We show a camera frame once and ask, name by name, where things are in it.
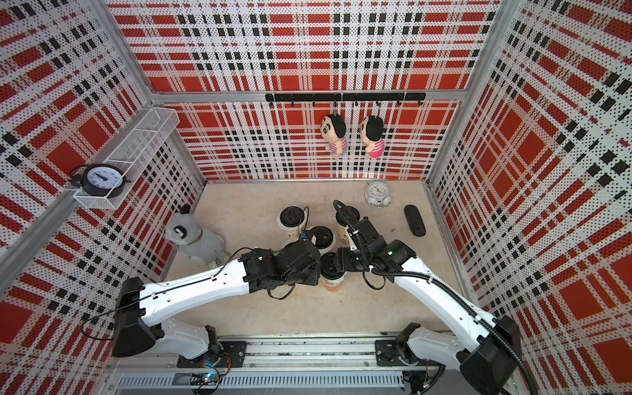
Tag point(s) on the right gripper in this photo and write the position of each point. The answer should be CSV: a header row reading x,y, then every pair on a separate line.
x,y
344,256

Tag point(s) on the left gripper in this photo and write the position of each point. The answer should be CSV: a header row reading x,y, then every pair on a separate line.
x,y
313,279

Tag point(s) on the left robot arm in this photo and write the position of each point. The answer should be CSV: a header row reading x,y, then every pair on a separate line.
x,y
144,313

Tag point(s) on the black round alarm clock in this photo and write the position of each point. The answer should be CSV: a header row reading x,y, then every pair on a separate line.
x,y
98,180

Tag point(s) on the plush doll pink striped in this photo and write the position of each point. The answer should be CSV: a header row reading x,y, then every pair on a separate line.
x,y
371,134

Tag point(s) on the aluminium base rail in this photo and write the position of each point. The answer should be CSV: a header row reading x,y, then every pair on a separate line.
x,y
364,363

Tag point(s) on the black remote control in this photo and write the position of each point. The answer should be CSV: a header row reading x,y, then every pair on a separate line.
x,y
415,221

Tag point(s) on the plush doll blue striped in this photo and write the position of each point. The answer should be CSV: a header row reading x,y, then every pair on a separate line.
x,y
334,131

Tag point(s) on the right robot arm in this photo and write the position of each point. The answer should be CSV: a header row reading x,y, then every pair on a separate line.
x,y
485,349

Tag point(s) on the black hook rail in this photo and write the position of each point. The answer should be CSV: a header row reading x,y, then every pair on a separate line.
x,y
345,97

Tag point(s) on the paper milk tea cup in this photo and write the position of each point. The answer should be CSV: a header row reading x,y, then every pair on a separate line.
x,y
343,235
294,232

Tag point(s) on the small white clock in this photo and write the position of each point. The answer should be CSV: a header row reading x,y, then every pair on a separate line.
x,y
377,194

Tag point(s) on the grey plush toy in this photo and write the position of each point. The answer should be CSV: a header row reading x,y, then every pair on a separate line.
x,y
201,245

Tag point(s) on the black cup lid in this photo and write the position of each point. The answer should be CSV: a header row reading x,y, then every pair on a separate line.
x,y
292,217

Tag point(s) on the translucent paper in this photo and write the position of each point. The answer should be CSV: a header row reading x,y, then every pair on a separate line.
x,y
330,247

